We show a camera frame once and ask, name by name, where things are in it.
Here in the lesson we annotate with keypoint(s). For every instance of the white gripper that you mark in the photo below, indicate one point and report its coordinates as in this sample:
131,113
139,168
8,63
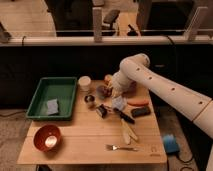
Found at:
119,84

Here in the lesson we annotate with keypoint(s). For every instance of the purple grape bunch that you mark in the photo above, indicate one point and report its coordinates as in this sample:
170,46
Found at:
105,91

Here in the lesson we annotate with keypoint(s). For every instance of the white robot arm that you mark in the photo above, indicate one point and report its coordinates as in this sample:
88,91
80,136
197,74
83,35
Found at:
195,106

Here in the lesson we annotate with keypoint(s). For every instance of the purple bowl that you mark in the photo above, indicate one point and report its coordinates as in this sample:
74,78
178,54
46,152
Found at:
132,88

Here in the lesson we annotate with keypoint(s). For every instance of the red bowl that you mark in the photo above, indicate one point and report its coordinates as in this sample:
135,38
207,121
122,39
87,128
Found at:
47,138

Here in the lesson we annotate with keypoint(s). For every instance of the apple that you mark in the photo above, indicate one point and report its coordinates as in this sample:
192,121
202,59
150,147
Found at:
107,78

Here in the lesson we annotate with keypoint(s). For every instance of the clear plastic bag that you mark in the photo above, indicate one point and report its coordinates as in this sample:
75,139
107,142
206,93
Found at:
119,103

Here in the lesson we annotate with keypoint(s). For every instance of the orange carrot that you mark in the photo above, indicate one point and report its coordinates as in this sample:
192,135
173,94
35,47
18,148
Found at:
137,102

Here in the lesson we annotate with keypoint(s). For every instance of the small metal cup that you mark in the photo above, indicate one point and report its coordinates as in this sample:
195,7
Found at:
90,101

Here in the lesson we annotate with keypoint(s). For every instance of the white cup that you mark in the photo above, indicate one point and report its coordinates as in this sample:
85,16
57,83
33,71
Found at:
84,83

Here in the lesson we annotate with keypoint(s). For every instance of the black rectangular block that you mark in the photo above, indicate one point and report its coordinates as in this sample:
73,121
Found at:
138,112

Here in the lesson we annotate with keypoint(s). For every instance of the wooden table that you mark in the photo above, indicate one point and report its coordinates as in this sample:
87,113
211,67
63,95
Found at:
84,138

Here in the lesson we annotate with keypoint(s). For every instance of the cream banana peel strip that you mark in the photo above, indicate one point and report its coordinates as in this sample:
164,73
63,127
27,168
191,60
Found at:
128,133

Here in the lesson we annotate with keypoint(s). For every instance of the green plastic tray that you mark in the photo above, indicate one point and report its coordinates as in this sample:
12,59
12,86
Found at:
61,88

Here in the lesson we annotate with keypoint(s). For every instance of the silver fork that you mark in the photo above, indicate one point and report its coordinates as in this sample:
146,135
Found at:
114,147

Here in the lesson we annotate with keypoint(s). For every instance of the blue sponge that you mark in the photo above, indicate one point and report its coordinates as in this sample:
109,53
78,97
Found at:
52,107

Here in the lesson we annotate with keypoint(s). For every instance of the black office chair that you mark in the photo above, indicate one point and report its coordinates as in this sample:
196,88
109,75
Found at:
109,20

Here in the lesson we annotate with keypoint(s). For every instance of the blue tape roll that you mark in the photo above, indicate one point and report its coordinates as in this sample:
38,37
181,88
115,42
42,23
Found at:
170,144

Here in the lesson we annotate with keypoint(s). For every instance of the black handled knife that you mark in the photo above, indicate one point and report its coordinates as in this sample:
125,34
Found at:
124,116

